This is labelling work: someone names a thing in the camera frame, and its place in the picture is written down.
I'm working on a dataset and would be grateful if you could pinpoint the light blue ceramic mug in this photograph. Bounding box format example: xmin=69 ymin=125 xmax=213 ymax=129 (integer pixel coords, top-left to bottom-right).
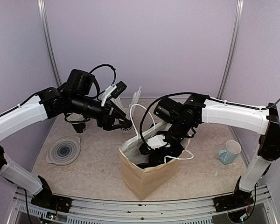
xmin=218 ymin=140 xmax=241 ymax=165

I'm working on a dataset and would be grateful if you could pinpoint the stack of paper cups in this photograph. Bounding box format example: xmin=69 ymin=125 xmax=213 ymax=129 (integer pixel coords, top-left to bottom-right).
xmin=68 ymin=116 xmax=86 ymax=133

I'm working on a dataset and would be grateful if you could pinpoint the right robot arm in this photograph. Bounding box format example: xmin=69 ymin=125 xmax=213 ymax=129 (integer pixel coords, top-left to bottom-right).
xmin=155 ymin=93 xmax=280 ymax=207

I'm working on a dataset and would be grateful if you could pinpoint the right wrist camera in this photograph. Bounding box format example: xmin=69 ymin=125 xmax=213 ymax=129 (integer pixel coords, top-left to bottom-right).
xmin=154 ymin=97 xmax=182 ymax=124

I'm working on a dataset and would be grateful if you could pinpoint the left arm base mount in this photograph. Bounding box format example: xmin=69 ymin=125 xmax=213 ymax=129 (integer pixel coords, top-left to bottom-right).
xmin=31 ymin=176 xmax=72 ymax=213

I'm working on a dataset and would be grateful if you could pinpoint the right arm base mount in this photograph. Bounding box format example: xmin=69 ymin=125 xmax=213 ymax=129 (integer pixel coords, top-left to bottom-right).
xmin=213 ymin=176 xmax=254 ymax=212

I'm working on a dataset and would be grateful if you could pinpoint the aluminium front rail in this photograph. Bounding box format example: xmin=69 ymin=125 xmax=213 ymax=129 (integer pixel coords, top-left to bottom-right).
xmin=7 ymin=185 xmax=278 ymax=224

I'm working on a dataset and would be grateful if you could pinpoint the brown paper takeout bag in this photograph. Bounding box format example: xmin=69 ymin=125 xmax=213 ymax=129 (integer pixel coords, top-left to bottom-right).
xmin=119 ymin=122 xmax=194 ymax=201

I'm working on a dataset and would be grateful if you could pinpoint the black cup holding straws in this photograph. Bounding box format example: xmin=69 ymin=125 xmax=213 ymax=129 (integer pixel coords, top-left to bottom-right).
xmin=121 ymin=127 xmax=133 ymax=132

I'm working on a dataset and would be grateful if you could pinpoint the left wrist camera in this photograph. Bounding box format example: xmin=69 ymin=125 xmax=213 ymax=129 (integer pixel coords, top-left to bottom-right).
xmin=101 ymin=81 xmax=127 ymax=107

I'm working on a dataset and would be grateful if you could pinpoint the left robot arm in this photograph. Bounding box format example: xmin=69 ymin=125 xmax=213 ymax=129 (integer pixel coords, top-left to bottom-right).
xmin=0 ymin=69 xmax=131 ymax=208

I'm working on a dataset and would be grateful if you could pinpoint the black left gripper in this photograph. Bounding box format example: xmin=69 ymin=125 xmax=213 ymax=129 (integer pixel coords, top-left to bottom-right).
xmin=70 ymin=92 xmax=132 ymax=130

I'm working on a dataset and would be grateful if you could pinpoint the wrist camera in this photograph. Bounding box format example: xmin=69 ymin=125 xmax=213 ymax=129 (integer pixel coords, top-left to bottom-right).
xmin=154 ymin=97 xmax=182 ymax=124
xmin=101 ymin=81 xmax=127 ymax=107

